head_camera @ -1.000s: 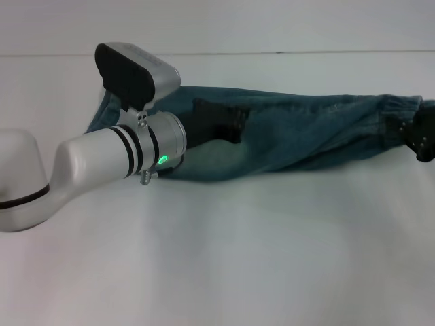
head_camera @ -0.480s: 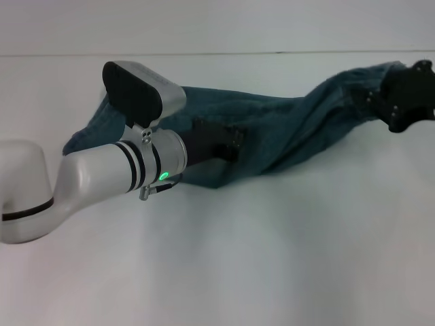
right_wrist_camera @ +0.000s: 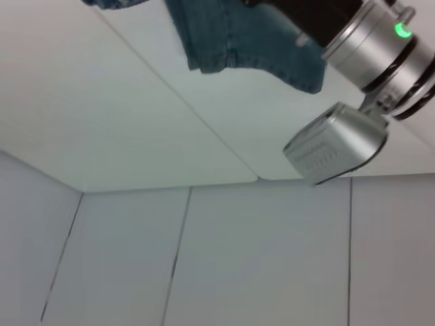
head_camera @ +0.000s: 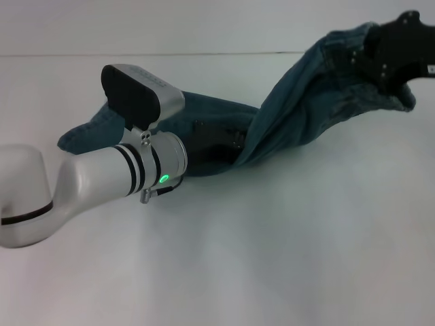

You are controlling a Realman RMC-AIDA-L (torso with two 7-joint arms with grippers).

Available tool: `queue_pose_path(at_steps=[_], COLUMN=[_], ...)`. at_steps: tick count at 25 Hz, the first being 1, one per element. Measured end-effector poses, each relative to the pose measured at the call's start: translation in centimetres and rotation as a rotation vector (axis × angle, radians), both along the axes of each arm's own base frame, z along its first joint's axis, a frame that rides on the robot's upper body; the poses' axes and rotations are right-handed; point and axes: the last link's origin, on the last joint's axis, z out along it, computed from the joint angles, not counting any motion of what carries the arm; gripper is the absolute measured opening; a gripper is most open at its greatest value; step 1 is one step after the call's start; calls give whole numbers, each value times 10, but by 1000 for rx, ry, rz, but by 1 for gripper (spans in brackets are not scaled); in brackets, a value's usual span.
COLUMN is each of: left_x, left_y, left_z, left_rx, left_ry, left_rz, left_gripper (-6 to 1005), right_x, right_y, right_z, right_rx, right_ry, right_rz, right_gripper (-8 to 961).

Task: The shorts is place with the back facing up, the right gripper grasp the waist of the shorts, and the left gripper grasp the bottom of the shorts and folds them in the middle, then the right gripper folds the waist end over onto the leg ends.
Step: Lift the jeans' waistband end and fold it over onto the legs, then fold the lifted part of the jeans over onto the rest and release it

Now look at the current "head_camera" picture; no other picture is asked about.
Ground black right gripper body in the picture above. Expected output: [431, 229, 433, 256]
[376, 10, 435, 82]

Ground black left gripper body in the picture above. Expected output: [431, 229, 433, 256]
[186, 118, 247, 168]

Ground blue denim shorts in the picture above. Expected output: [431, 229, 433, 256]
[56, 20, 417, 178]

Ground dark left arm cable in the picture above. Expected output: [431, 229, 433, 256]
[139, 176, 184, 204]

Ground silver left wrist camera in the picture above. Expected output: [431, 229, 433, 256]
[100, 63, 186, 132]

